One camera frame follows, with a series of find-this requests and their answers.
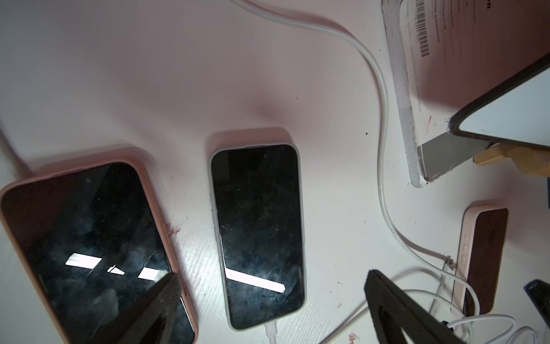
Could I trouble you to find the white cable tangle right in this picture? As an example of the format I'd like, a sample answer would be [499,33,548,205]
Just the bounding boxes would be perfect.
[229,0,550,344]

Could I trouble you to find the pink case phone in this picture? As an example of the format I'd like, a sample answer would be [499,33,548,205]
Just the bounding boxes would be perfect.
[1,159,179,343]

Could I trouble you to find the white charging cable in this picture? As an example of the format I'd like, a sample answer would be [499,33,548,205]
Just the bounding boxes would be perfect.
[264,320,280,344]

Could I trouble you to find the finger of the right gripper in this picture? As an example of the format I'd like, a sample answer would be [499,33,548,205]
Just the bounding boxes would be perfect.
[524,279,550,327]

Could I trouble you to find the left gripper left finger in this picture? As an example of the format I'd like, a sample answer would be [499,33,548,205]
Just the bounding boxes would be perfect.
[89,272,181,343]

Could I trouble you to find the white board on easel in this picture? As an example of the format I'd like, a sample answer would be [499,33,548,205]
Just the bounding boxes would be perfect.
[448,54,549,150]

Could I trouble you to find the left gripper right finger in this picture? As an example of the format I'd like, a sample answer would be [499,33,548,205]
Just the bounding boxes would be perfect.
[364,269,463,344]

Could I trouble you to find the light case phone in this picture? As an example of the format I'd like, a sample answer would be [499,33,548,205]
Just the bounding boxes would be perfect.
[209,143,306,331]

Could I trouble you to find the wooden easel stand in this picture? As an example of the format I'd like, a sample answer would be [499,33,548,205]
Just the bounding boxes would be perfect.
[474,143,549,178]

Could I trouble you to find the white flat box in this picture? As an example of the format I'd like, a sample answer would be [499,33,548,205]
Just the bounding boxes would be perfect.
[381,1,549,188]

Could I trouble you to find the beige case phone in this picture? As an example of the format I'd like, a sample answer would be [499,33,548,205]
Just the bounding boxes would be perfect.
[455,205,508,315]

